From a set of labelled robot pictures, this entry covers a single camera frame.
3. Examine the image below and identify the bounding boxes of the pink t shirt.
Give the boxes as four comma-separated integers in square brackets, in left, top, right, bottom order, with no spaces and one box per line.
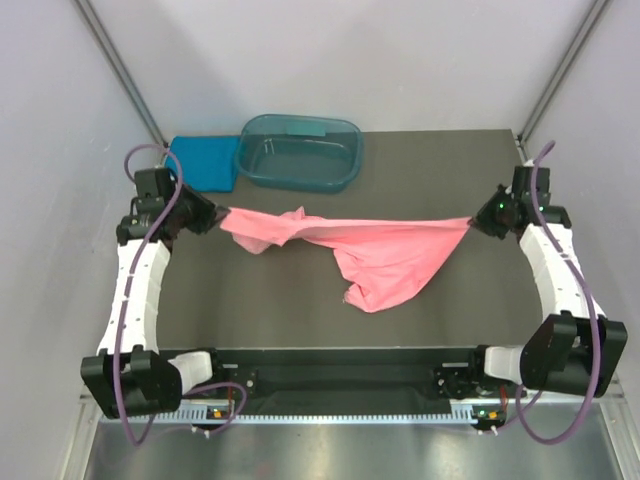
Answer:
[220,207,470,313]

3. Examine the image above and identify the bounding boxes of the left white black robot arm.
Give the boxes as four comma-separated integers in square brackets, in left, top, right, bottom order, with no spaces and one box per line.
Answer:
[80,186,230,419]

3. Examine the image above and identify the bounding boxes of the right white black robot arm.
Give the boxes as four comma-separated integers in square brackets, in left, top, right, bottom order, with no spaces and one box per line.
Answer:
[435,185,628,399]

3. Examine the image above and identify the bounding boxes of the folded blue t shirt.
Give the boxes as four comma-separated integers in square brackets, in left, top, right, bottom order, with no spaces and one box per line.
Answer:
[170,136,239,193]

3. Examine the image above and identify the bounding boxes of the teal plastic tub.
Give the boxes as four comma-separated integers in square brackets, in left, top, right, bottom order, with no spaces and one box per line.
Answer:
[234,114,364,194]

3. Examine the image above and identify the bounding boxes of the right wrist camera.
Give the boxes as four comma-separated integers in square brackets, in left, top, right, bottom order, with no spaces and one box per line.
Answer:
[511,165,551,207]

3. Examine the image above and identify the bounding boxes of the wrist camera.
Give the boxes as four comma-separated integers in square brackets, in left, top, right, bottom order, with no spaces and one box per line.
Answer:
[511,165,551,207]
[134,167,175,202]

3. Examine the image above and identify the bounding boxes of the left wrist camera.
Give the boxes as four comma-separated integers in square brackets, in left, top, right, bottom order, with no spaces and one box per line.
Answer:
[134,167,175,202]

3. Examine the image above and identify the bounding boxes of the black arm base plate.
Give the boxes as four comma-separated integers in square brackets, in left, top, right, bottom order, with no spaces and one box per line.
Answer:
[216,347,472,397]

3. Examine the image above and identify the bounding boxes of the grey slotted cable duct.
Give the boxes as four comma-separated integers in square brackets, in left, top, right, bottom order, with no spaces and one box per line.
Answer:
[177,402,506,426]

